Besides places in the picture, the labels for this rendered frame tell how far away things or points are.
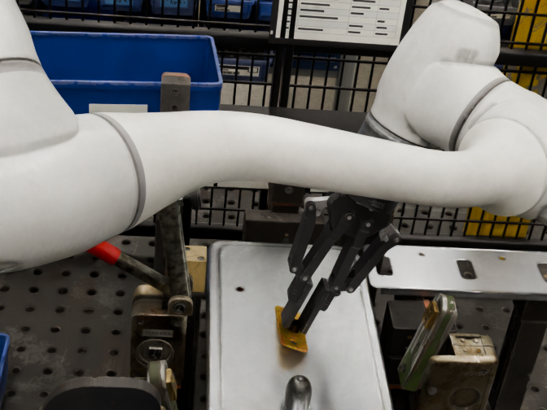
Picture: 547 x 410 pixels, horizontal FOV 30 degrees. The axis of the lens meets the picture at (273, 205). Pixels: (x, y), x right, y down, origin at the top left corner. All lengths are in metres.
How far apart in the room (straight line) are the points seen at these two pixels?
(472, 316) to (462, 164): 0.93
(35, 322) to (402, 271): 0.65
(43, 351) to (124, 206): 0.95
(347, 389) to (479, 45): 0.44
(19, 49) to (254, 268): 0.71
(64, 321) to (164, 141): 0.98
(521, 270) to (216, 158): 0.73
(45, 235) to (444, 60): 0.53
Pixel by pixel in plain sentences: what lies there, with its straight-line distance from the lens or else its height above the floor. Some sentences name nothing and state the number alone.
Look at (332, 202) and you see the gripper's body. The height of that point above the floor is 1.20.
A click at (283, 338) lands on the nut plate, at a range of 1.27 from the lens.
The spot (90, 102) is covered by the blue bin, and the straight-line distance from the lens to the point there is 1.52.
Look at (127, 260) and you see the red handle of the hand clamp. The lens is 1.23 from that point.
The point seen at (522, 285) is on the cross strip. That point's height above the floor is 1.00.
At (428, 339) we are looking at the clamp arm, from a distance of 1.24.
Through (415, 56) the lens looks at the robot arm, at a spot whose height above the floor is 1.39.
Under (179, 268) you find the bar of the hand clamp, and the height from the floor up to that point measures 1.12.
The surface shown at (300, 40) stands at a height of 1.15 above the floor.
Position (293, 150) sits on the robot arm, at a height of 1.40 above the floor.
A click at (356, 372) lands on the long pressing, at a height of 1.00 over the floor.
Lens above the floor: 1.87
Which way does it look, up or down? 34 degrees down
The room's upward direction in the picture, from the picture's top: 7 degrees clockwise
